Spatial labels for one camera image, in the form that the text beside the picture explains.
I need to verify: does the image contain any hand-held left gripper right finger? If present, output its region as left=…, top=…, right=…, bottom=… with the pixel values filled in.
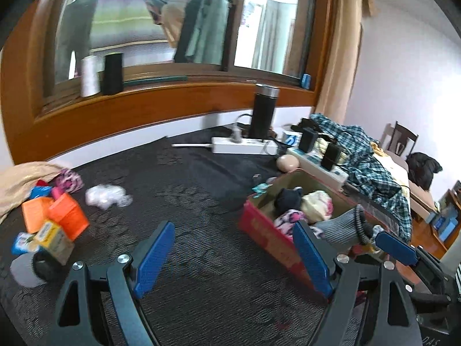
left=292, top=221, right=426, bottom=346

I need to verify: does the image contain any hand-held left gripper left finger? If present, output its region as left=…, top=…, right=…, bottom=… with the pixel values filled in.
left=47, top=221, right=176, bottom=346

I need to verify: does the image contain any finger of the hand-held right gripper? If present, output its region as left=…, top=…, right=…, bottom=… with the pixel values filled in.
left=375, top=231, right=420, bottom=268

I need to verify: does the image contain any grey sock with striped cuff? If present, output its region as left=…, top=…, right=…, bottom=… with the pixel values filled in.
left=311, top=205, right=375, bottom=255

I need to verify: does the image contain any large pink leopard sock pair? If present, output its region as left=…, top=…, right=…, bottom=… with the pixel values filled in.
left=274, top=209, right=308, bottom=236

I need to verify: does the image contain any white plush doll head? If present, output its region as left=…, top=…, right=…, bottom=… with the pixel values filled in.
left=301, top=190, right=334, bottom=224

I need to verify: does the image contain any red cardboard box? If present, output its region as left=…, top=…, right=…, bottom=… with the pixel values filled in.
left=238, top=170, right=390, bottom=294

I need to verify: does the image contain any black fuzzy sock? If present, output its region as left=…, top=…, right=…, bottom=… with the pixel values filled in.
left=274, top=187, right=304, bottom=215

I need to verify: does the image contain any plain orange box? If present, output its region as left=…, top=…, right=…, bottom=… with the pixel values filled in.
left=48, top=192, right=90, bottom=241

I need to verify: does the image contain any orange lined box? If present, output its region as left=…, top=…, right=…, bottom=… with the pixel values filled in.
left=22, top=196, right=54, bottom=234

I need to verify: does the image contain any beige bed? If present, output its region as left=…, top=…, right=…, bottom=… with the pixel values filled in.
left=373, top=144, right=438, bottom=220

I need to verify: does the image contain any black patterned table cloth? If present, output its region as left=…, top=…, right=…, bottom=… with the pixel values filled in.
left=0, top=124, right=397, bottom=346

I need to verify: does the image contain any green plaid cloth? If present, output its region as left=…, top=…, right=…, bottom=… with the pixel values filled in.
left=310, top=113, right=413, bottom=242

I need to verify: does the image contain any crumpled white plastic bag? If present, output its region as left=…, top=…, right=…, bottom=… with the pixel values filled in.
left=85, top=184, right=133, bottom=210

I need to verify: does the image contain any black bag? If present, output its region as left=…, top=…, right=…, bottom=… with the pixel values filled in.
left=407, top=152, right=443, bottom=191

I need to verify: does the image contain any long white power strip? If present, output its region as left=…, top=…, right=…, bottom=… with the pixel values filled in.
left=286, top=148, right=350, bottom=190

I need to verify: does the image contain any beige egg-shaped object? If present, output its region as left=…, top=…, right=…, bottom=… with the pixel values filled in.
left=277, top=154, right=301, bottom=171

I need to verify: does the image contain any black power adapter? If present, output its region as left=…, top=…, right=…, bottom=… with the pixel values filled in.
left=320, top=143, right=343, bottom=171
left=299, top=127, right=319, bottom=152

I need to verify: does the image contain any yellow green box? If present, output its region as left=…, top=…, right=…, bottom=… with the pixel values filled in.
left=34, top=220, right=75, bottom=265

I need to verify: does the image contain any dark wooden chair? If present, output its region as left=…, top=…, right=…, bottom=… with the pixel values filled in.
left=381, top=121, right=419, bottom=159

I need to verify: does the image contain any small pink leopard sock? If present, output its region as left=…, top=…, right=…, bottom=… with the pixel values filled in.
left=54, top=169, right=84, bottom=193

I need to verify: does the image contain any grey sock with black toe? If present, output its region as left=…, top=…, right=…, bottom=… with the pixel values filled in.
left=10, top=250, right=60, bottom=289

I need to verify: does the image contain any blue white labelled packet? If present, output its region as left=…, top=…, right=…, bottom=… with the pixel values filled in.
left=11, top=232, right=38, bottom=256

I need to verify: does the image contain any black thermos flask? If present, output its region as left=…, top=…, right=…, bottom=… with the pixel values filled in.
left=250, top=84, right=280, bottom=140

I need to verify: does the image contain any black thread spool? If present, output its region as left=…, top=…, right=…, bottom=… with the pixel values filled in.
left=102, top=53, right=124, bottom=95

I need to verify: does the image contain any white thread spool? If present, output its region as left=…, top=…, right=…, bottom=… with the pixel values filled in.
left=80, top=57, right=100, bottom=98

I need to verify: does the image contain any tan curtain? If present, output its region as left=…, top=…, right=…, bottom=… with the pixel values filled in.
left=316, top=0, right=377, bottom=125

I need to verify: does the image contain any hanging dark garment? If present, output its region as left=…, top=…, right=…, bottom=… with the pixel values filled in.
left=54, top=0, right=98, bottom=82

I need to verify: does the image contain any hanging grey-green garment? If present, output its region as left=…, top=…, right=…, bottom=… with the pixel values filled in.
left=175, top=0, right=231, bottom=63

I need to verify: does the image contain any hanging patterned garment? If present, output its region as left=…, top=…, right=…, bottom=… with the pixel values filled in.
left=143, top=0, right=188, bottom=49

